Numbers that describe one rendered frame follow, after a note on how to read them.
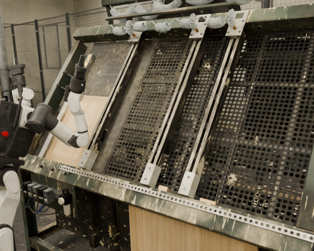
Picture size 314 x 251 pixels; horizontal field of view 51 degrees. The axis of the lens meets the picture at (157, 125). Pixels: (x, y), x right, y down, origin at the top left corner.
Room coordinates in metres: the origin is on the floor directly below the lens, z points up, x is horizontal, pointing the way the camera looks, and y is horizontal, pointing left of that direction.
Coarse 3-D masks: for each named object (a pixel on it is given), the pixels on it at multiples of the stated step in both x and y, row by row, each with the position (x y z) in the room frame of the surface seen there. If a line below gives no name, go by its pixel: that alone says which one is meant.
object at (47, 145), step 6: (90, 54) 2.85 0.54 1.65; (90, 60) 2.82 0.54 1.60; (90, 66) 2.82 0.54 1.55; (84, 78) 2.76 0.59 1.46; (66, 102) 2.63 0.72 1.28; (66, 108) 2.59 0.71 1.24; (60, 114) 2.58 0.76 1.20; (60, 120) 2.54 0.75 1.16; (48, 138) 2.47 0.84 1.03; (48, 144) 2.44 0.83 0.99; (42, 150) 2.42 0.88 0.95; (42, 156) 2.39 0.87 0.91
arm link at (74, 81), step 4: (76, 64) 1.98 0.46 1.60; (76, 68) 1.93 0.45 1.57; (80, 68) 1.91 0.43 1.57; (84, 68) 1.93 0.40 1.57; (76, 72) 1.93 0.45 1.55; (80, 72) 1.94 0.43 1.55; (84, 72) 1.94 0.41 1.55; (76, 76) 1.93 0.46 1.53; (80, 76) 1.94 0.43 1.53; (84, 76) 1.95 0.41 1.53; (72, 80) 1.95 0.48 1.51; (76, 80) 1.94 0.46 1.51; (80, 80) 1.95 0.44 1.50; (84, 80) 1.97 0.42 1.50; (72, 84) 1.95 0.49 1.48; (76, 84) 1.94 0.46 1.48; (80, 84) 1.95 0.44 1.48; (84, 84) 1.97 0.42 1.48
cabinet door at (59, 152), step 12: (84, 96) 2.59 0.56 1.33; (96, 96) 2.52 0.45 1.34; (84, 108) 2.51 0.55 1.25; (96, 108) 2.44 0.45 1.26; (72, 120) 2.50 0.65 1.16; (96, 120) 2.36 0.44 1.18; (60, 144) 2.40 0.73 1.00; (48, 156) 2.38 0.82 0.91; (60, 156) 2.31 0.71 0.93; (72, 156) 2.26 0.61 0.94
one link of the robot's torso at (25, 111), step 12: (0, 108) 1.82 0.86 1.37; (12, 108) 1.87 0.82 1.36; (24, 108) 1.90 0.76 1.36; (0, 120) 1.81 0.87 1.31; (12, 120) 1.87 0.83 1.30; (24, 120) 1.88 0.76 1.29; (0, 132) 1.80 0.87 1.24; (12, 132) 1.86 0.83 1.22; (24, 132) 1.89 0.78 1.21; (0, 144) 1.80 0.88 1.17; (12, 144) 1.84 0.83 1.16; (24, 144) 1.90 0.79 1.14; (12, 156) 1.89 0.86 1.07; (24, 156) 1.92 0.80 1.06
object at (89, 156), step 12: (132, 36) 2.58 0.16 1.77; (132, 48) 2.55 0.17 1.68; (132, 60) 2.49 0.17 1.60; (120, 72) 2.46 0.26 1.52; (132, 72) 2.48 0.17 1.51; (120, 84) 2.38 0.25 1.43; (120, 96) 2.37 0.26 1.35; (108, 108) 2.29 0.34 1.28; (108, 120) 2.26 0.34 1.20; (96, 132) 2.22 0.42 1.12; (96, 144) 2.16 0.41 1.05; (84, 156) 2.12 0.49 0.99; (96, 156) 2.15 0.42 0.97; (84, 168) 2.08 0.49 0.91
